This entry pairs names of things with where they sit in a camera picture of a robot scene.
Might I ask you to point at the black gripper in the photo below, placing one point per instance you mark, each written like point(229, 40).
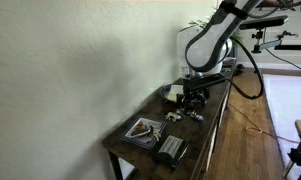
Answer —
point(196, 93)

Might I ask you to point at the key bunch with blue tag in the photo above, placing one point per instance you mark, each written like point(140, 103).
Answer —
point(197, 116)

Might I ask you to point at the key bunch with black fob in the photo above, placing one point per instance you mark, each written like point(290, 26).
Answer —
point(138, 130)

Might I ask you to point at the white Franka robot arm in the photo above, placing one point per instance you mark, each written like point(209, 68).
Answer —
point(206, 50)

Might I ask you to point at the small keys with orange tag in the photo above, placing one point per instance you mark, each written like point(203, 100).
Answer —
point(141, 124)

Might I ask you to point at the blue white square plate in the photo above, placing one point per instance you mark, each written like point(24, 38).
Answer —
point(128, 135)

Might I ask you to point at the white paper sheet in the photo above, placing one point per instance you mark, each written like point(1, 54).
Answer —
point(176, 88)

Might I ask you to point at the yellow paper note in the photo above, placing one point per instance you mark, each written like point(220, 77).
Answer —
point(172, 97)

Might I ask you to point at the dark blue glass bowl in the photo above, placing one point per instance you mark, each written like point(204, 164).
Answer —
point(163, 91)

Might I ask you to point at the dark wooden console table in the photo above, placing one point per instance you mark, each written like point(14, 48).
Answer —
point(203, 136)

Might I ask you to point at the black white striped wallet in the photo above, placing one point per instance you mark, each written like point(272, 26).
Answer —
point(171, 146)

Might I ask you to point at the small black floor object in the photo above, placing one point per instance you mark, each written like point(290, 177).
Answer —
point(240, 69)

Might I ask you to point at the green potted palm plant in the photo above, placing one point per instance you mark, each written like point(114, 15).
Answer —
point(196, 24)

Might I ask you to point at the white floor rug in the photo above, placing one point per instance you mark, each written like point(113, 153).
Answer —
point(286, 100)

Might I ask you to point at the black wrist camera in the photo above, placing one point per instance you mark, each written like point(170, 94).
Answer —
point(203, 81)

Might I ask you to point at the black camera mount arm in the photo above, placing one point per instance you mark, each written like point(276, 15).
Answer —
point(270, 45)

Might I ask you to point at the black stereo camera bar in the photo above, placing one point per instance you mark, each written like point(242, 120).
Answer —
point(263, 22)

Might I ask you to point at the black wall rail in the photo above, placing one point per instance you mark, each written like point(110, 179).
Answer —
point(293, 47)

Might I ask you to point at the red frame bicycle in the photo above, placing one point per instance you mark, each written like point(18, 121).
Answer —
point(273, 3)

